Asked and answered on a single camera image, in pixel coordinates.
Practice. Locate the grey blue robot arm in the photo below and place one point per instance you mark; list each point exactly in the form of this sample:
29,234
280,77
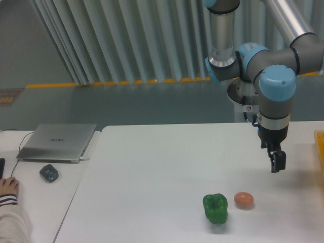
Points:
271,73

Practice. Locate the white laptop plug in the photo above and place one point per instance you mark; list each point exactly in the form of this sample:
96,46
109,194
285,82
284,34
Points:
84,158

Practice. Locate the white sleeved forearm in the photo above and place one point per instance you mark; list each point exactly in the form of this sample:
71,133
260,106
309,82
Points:
15,223

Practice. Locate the silver laptop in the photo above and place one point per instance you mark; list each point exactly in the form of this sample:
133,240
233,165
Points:
58,143

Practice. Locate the round robot base plate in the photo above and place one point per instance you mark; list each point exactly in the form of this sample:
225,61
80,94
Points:
242,92

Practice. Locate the person's hand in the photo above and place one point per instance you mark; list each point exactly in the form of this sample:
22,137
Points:
9,186

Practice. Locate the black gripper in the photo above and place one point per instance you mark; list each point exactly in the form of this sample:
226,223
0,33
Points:
271,139

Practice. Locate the black phone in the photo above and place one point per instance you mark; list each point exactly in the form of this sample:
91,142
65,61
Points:
2,166

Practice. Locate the green bell pepper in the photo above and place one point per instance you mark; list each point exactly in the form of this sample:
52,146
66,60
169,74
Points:
216,208

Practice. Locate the brown egg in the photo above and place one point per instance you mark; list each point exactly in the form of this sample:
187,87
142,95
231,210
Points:
243,199

